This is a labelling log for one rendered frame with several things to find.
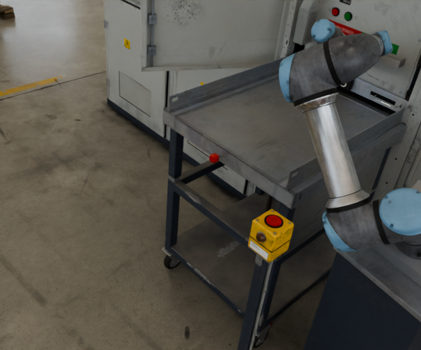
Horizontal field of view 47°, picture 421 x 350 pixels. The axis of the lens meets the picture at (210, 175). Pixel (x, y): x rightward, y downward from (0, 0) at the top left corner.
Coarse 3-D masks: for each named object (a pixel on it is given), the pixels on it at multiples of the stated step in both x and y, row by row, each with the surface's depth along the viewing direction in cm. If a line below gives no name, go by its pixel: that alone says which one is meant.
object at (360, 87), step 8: (360, 80) 194; (352, 88) 198; (360, 88) 196; (368, 88) 193; (376, 88) 190; (368, 96) 194; (384, 96) 189; (392, 96) 187; (408, 96) 186; (392, 104) 188
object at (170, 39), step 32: (160, 0) 189; (192, 0) 192; (224, 0) 196; (256, 0) 200; (288, 0) 201; (160, 32) 197; (192, 32) 201; (224, 32) 204; (256, 32) 208; (160, 64) 205; (192, 64) 209; (224, 64) 214; (256, 64) 215
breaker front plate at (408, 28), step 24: (336, 0) 191; (360, 0) 183; (384, 0) 177; (408, 0) 170; (360, 24) 187; (384, 24) 180; (408, 24) 173; (408, 48) 176; (384, 72) 187; (408, 72) 180
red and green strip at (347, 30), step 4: (336, 24) 194; (340, 24) 193; (344, 28) 193; (348, 28) 191; (352, 28) 190; (344, 32) 193; (348, 32) 192; (352, 32) 190; (356, 32) 189; (360, 32) 188; (392, 44) 180; (396, 48) 180; (392, 52) 181; (396, 52) 180
